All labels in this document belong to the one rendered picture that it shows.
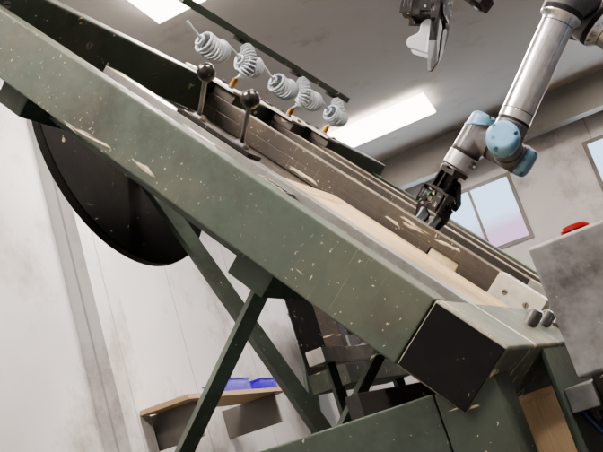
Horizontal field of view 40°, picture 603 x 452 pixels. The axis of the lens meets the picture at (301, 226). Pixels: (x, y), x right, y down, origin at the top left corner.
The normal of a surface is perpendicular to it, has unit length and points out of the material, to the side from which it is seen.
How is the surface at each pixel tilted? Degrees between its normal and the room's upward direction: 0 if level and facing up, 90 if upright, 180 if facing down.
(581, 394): 90
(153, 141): 90
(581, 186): 90
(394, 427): 90
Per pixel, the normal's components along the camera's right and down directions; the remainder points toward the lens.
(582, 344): -0.44, -0.11
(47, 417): 0.89, -0.36
